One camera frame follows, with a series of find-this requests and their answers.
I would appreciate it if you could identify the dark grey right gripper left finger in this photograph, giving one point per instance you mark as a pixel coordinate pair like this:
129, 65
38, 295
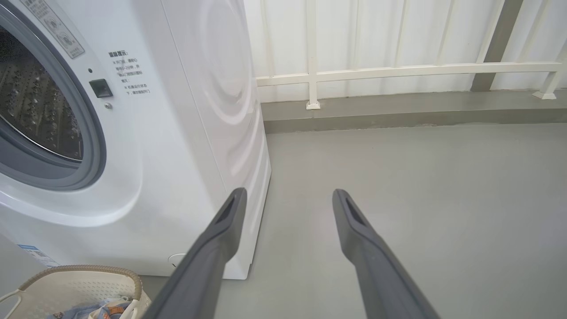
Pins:
199, 274

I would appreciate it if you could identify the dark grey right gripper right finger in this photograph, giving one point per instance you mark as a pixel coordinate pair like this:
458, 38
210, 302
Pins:
381, 279

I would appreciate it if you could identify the cream cartoon print garment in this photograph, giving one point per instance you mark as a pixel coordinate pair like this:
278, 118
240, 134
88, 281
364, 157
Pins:
113, 310

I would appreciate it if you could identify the blue patterned garment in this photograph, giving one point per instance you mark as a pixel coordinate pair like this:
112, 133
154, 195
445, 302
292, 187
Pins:
77, 312

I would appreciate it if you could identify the white front-load washing machine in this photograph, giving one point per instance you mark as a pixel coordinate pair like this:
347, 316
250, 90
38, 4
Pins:
177, 133

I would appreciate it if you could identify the stainless steel washing machine drum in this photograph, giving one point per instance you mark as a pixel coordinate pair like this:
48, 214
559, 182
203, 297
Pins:
35, 102

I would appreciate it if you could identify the white oval filter cover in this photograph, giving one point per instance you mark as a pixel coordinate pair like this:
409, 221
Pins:
175, 259

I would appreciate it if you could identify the cream perforated laundry basket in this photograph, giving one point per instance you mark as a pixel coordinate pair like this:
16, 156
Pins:
75, 283

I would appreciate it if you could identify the blue energy label sticker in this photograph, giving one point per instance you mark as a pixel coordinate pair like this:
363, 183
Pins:
37, 254

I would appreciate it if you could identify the white metal railing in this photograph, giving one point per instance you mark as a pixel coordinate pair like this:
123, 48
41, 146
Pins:
398, 71

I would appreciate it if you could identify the grey warning label sticker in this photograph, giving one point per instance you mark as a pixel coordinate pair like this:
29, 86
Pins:
55, 29

